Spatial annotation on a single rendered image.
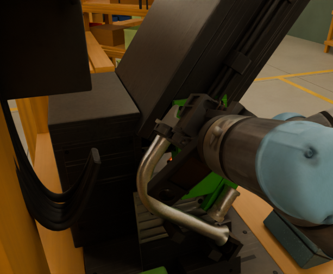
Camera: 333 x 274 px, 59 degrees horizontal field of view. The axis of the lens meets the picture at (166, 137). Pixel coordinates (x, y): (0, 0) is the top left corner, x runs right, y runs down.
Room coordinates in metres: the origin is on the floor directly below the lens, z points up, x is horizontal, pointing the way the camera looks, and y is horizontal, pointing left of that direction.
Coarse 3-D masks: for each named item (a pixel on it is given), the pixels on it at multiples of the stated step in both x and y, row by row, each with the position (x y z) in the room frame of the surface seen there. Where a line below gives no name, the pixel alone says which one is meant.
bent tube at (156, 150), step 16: (160, 144) 0.46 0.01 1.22; (144, 160) 0.45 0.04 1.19; (144, 176) 0.43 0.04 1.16; (144, 192) 0.42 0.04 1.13; (160, 208) 0.42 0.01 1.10; (176, 208) 0.44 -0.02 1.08; (176, 224) 0.43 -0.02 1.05; (192, 224) 0.43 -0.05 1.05; (208, 224) 0.44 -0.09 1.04; (224, 240) 0.43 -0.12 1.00
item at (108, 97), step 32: (64, 96) 0.63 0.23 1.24; (96, 96) 0.63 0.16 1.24; (128, 96) 0.63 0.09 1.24; (64, 128) 0.50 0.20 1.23; (96, 128) 0.52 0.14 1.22; (128, 128) 0.54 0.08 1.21; (64, 160) 0.50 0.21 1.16; (128, 160) 0.54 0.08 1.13; (96, 192) 0.51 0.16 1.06; (128, 192) 0.53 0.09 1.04; (96, 224) 0.51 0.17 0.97; (128, 224) 0.53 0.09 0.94
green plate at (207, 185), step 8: (216, 96) 0.55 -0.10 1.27; (224, 96) 0.56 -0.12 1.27; (176, 152) 0.51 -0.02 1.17; (208, 176) 0.50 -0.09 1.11; (216, 176) 0.51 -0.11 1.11; (200, 184) 0.49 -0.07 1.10; (208, 184) 0.50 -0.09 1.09; (216, 184) 0.50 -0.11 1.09; (192, 192) 0.48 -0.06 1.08; (200, 192) 0.49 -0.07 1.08; (208, 192) 0.49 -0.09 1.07
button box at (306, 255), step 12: (276, 216) 0.56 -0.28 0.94; (276, 228) 0.54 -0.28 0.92; (288, 228) 0.52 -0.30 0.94; (288, 240) 0.49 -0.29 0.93; (300, 240) 0.48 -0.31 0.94; (288, 252) 0.47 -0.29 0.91; (300, 252) 0.46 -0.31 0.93; (312, 252) 0.45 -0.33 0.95; (300, 264) 0.44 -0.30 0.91; (312, 264) 0.44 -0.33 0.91
